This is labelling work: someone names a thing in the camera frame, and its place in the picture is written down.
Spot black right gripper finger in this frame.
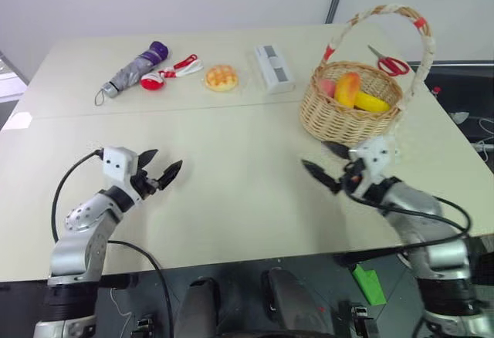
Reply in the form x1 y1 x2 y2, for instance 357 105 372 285
322 140 354 160
301 159 342 195

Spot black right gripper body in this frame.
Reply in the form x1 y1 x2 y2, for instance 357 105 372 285
338 158 367 198

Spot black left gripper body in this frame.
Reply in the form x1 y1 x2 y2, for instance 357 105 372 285
130 170 160 201

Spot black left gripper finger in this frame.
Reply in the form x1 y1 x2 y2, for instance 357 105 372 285
137 149 160 170
155 159 184 190

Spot yellow banana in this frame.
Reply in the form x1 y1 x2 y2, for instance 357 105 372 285
354 90 391 113

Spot orange yellow mango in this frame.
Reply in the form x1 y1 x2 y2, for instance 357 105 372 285
333 72 362 108

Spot pink peach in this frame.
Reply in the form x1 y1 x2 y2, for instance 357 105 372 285
319 78 337 97

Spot red white plush pouch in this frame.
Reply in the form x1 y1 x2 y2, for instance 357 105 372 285
140 54 205 92

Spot folded grey purple umbrella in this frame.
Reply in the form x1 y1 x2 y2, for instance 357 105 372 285
93 40 171 106

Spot white grey rectangular box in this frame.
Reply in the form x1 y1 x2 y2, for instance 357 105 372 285
253 43 297 95

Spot green plastic block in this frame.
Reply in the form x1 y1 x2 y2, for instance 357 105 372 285
352 265 387 306

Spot round golden bun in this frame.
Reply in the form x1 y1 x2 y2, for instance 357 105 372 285
205 64 240 93

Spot clear plastic bun wrapper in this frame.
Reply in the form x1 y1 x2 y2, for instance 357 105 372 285
199 52 267 97

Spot dark rounded robot leg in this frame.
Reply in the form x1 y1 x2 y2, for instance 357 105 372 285
261 267 336 338
175 277 222 338

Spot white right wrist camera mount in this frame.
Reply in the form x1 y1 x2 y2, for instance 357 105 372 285
347 137 390 198

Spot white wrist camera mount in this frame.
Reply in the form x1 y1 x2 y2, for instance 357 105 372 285
347 137 390 198
100 146 142 202

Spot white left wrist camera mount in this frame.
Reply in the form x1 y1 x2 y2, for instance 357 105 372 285
100 146 142 202

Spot wicker basket with handle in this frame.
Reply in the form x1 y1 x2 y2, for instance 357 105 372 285
299 3 435 147

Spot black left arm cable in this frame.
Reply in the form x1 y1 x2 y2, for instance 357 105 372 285
51 148 175 338

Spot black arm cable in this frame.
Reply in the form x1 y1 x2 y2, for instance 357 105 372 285
51 148 175 338
334 162 472 262

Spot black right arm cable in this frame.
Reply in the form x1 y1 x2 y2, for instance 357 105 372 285
334 162 472 262

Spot red handled scissors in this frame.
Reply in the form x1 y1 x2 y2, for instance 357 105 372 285
367 44 411 76

